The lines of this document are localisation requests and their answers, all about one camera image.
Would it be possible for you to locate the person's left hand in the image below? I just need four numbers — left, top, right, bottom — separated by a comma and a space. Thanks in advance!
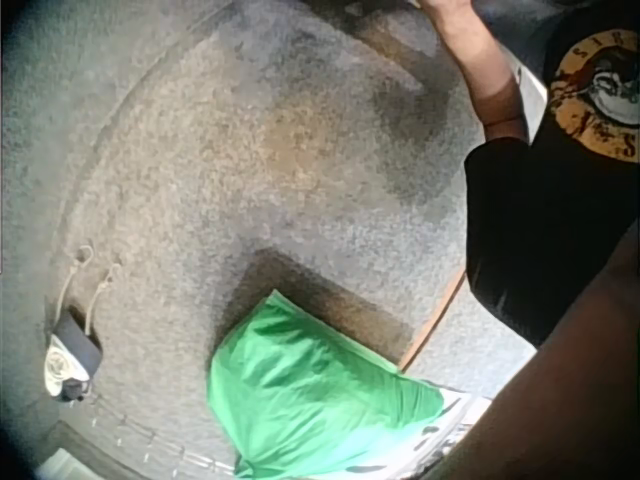
417, 0, 476, 15

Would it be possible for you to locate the white sheet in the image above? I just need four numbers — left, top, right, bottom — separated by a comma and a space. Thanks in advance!
514, 63, 550, 146

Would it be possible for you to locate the grey fringed rug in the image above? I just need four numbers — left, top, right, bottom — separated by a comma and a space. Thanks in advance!
0, 0, 541, 480

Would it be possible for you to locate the green cloth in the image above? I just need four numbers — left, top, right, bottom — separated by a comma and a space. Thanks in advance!
207, 288, 447, 480

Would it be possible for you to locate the white black patterned cloth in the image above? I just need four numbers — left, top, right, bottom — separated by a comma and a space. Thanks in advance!
399, 380, 497, 480

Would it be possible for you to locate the white black drawstring pouch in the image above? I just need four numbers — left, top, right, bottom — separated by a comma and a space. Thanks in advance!
43, 244, 124, 404

